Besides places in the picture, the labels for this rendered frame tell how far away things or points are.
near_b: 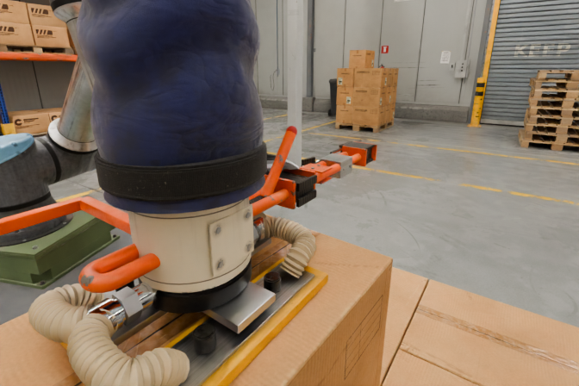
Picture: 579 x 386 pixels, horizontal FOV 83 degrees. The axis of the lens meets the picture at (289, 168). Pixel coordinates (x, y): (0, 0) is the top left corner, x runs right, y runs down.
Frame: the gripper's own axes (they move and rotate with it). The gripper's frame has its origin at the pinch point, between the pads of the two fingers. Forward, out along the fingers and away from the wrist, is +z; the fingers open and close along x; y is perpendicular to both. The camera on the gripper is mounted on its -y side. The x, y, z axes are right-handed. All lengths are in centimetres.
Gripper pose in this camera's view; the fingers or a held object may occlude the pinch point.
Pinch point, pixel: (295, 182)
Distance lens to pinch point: 72.0
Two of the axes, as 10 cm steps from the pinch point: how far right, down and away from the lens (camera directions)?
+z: 8.3, 1.6, -5.4
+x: -0.1, -9.6, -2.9
